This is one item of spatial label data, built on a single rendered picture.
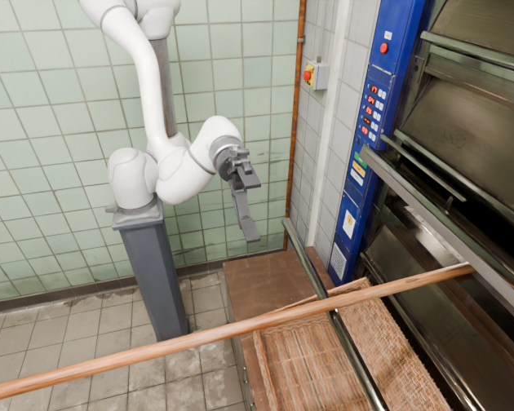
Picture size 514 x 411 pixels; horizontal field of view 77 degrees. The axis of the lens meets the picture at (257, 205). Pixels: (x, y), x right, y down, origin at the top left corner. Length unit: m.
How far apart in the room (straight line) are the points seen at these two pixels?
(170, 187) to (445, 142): 0.73
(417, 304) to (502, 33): 0.78
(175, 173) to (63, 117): 1.05
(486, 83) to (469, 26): 0.13
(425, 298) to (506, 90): 0.64
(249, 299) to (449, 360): 0.85
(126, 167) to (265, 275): 0.86
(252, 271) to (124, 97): 1.07
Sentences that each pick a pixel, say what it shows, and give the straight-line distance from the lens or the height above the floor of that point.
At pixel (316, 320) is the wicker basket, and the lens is 1.52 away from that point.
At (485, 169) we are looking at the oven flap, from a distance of 0.90.
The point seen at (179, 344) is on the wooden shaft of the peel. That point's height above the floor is 1.20.
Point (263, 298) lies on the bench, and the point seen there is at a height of 0.58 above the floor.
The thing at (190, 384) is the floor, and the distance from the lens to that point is 2.08.
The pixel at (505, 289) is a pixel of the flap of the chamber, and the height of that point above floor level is 1.41.
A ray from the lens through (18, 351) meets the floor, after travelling 2.57.
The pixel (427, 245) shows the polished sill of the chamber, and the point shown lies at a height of 1.18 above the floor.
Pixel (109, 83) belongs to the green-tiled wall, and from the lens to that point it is 1.77.
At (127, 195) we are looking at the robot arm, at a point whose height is 1.13.
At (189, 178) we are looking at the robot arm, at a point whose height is 1.41.
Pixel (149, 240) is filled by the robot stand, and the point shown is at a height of 0.88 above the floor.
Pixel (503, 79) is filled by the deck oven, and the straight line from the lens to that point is 0.88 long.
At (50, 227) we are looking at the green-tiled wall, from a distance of 2.25.
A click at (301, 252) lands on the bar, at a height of 1.17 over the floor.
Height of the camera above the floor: 1.88
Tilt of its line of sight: 38 degrees down
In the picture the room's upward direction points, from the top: straight up
